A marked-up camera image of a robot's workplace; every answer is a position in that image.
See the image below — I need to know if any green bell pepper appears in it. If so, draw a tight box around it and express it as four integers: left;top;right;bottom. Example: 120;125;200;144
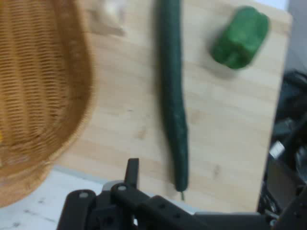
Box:
210;6;270;71

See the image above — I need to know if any bamboo cutting board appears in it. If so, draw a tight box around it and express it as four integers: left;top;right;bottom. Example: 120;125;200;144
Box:
51;0;294;214

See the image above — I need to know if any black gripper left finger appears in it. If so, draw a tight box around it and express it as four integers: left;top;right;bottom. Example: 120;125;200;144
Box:
56;157;209;230

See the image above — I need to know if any white garlic bulb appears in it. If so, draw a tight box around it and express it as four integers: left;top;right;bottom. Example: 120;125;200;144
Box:
99;0;128;37

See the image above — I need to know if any long dark green cucumber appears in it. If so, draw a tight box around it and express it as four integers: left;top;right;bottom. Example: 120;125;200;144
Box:
154;0;190;201

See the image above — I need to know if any woven wicker basket with handles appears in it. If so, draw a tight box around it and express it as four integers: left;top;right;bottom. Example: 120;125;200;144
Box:
0;0;96;209

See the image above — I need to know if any black bulky object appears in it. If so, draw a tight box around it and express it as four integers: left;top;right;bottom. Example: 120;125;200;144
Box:
258;69;307;216

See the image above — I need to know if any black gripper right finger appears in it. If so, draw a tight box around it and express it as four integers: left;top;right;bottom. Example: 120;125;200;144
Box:
272;185;307;230

